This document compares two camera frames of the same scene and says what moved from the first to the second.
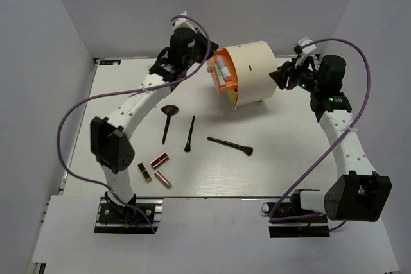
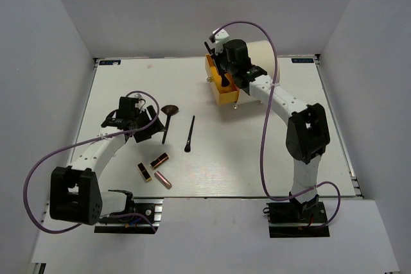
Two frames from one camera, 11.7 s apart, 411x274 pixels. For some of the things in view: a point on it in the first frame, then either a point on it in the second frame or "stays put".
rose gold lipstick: x=162 y=179 stays put
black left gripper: x=204 y=43 to x=158 y=127
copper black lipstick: x=158 y=160 stays put
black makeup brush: x=248 y=150 to x=225 y=80
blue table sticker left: x=109 y=62 stays put
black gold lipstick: x=144 y=172 stays put
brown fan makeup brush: x=169 y=110 stays put
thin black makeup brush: x=188 y=147 stays put
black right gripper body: x=300 y=75 to x=228 y=68
